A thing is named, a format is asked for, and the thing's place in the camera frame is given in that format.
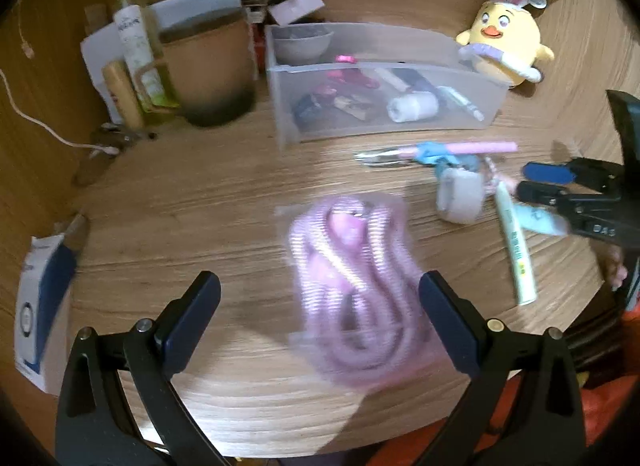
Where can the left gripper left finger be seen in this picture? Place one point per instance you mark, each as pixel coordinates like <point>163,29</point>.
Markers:
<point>95,425</point>

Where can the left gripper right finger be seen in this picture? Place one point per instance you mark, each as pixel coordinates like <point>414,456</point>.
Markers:
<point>545,424</point>

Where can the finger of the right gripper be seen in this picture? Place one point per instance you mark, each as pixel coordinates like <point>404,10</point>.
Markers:
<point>541,193</point>
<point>546,173</point>

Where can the pale green cream tube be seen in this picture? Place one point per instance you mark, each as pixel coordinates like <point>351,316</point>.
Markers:
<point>522,270</point>

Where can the white jar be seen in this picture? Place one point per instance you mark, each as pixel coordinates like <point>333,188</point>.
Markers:
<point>413,107</point>

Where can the black allnighter spray bottle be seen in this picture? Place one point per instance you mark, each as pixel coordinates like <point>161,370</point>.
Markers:
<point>416,82</point>

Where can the pink cable bag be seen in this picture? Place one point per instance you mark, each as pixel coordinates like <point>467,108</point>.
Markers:
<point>356,282</point>

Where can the person's right hand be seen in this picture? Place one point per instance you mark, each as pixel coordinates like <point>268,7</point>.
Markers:
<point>612,265</point>

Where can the teal tape roll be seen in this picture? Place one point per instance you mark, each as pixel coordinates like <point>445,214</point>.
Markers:
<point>465,162</point>

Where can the white earbud case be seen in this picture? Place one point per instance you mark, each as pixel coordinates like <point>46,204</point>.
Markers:
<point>460,195</point>

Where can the pink pen with blue bow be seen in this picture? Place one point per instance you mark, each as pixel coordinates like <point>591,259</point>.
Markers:
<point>426,153</point>

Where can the white blue product box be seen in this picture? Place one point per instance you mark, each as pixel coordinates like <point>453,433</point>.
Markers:
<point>42,311</point>

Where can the yellow chick plush toy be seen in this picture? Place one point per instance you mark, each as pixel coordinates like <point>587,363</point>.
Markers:
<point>504,42</point>

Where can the clear plastic storage bin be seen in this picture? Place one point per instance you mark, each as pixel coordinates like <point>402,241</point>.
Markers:
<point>346,92</point>

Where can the grey bowl in bin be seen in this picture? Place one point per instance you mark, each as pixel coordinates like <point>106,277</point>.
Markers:
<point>301,45</point>

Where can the pink cardboard box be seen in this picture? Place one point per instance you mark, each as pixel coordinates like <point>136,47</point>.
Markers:
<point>290,11</point>

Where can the brown cylindrical container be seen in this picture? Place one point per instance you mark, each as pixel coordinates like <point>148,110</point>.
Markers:
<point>211,66</point>

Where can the green cap spray bottle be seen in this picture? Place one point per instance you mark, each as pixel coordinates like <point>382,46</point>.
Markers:
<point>139,45</point>

